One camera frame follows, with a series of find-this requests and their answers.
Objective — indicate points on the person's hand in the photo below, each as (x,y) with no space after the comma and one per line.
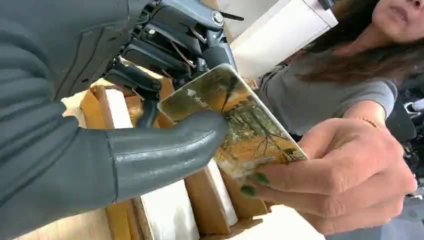
(344,175)

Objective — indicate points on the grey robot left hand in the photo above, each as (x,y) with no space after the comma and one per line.
(66,159)

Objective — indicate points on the card with autumn tree print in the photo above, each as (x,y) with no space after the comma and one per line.
(251,132)

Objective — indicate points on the white card stack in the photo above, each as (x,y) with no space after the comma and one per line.
(222,192)
(169,212)
(118,109)

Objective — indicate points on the person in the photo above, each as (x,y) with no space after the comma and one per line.
(331,89)

